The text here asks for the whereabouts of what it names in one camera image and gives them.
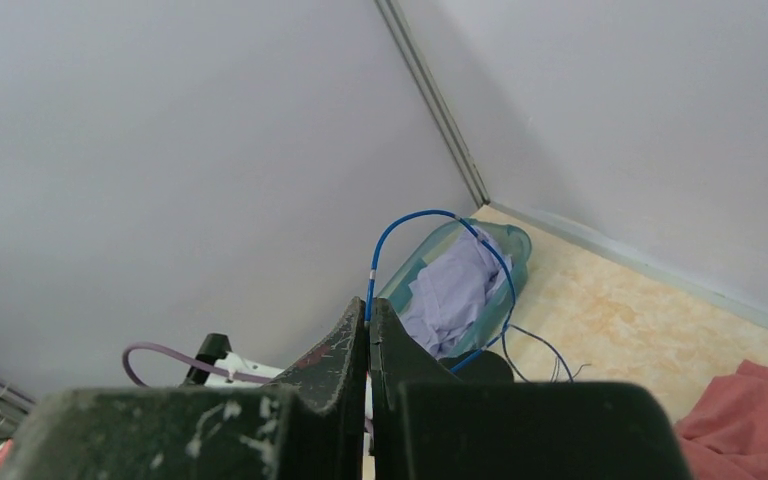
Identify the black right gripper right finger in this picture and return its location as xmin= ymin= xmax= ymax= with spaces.
xmin=368 ymin=298 xmax=463 ymax=411

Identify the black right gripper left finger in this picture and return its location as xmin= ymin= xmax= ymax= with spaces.
xmin=265 ymin=297 xmax=367 ymax=414

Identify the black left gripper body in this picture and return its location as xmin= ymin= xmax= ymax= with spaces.
xmin=453 ymin=351 xmax=514 ymax=383

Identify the thin blue wire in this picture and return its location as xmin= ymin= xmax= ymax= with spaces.
xmin=364 ymin=209 xmax=592 ymax=384

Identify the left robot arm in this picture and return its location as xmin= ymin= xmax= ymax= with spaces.
xmin=176 ymin=333 xmax=514 ymax=387

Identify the teal plastic tray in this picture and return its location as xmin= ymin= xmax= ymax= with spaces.
xmin=377 ymin=219 xmax=532 ymax=358

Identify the lavender cloth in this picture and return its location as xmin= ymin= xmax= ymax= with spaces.
xmin=399 ymin=227 xmax=514 ymax=359

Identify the pink cloth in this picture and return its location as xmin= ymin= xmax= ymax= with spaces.
xmin=674 ymin=360 xmax=768 ymax=479

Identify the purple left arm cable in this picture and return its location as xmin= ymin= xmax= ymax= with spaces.
xmin=122 ymin=341 xmax=273 ymax=388

